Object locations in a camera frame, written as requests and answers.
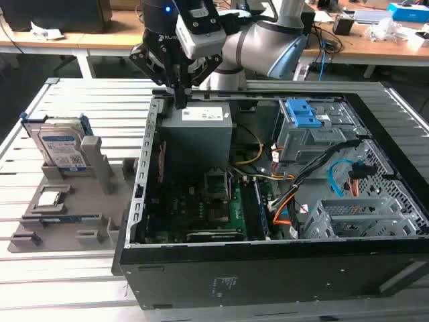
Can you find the black open PC case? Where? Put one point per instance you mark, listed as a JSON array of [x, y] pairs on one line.
[[268, 281]]

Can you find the grey parts rack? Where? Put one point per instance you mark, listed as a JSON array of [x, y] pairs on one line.
[[83, 208]]

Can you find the green motherboard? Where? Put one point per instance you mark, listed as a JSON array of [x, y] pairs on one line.
[[181, 208]]

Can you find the small black box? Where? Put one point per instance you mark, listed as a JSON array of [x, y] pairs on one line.
[[343, 26]]

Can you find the wooden desk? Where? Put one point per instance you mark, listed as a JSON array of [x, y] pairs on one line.
[[368, 47], [100, 37]]

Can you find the white power strip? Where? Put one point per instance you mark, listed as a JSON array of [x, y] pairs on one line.
[[301, 72]]

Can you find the blue cardboard box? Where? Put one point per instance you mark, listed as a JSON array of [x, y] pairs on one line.
[[407, 13]]

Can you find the locking lever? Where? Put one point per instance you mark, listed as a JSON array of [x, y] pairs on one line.
[[230, 188]]

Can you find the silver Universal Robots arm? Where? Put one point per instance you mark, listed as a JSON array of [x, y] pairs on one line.
[[261, 43]]

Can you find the crumpled white paper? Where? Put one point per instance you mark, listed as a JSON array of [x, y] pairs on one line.
[[43, 31]]

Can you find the grey power supply unit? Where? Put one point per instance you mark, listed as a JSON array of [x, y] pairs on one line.
[[194, 141]]

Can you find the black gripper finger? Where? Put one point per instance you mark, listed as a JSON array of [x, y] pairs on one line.
[[204, 68], [152, 68]]

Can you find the silver CPU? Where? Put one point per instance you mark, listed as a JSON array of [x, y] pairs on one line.
[[48, 198]]

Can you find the black RAM slot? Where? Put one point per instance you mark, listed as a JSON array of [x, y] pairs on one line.
[[245, 211], [253, 214]]

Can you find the blue RAM stick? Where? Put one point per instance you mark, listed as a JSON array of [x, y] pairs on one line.
[[60, 218]]

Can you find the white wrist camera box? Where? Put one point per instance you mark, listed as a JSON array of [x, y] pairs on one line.
[[204, 43]]

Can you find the large black box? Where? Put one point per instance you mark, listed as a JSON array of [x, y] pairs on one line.
[[57, 16]]

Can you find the hard disk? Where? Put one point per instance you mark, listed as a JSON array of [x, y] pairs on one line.
[[60, 147]]

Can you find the grey drive cage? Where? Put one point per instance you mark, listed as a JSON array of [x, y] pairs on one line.
[[301, 144]]

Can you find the clear plastic bag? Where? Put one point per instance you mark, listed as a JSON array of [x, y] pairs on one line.
[[385, 30]]

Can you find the black graphics card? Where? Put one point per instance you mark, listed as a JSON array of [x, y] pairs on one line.
[[214, 235]]

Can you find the grey disk bay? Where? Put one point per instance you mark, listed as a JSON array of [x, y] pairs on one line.
[[352, 209]]

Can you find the installed RAM stick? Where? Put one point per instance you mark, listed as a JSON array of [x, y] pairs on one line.
[[261, 208]]

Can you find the CPU socket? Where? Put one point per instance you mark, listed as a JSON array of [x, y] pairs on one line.
[[218, 212]]

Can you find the flat grey box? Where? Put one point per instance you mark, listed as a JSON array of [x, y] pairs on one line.
[[372, 16]]

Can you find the blue drive carrier latches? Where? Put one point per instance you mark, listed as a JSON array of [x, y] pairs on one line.
[[301, 110]]

